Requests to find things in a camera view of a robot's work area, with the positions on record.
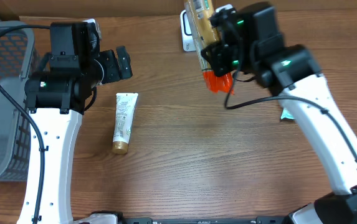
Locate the white Pantene conditioner tube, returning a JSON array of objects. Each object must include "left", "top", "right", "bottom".
[{"left": 112, "top": 93, "right": 138, "bottom": 154}]

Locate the red spaghetti packet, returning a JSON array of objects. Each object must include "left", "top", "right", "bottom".
[{"left": 184, "top": 0, "right": 233, "bottom": 93}]

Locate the mint green wipes packet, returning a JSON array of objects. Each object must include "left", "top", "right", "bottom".
[{"left": 280, "top": 108, "right": 295, "bottom": 121}]

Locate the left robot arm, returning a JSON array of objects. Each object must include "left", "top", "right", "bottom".
[{"left": 18, "top": 19, "right": 133, "bottom": 223}]

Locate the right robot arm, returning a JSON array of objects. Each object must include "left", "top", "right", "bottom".
[{"left": 201, "top": 2, "right": 357, "bottom": 223}]

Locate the white barcode scanner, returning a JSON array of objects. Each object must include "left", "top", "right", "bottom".
[{"left": 179, "top": 10, "right": 196, "bottom": 52}]

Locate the grey plastic shopping basket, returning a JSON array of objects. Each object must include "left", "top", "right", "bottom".
[{"left": 0, "top": 21, "right": 40, "bottom": 182}]

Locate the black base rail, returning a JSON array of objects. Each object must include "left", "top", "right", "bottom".
[{"left": 72, "top": 210, "right": 291, "bottom": 224}]

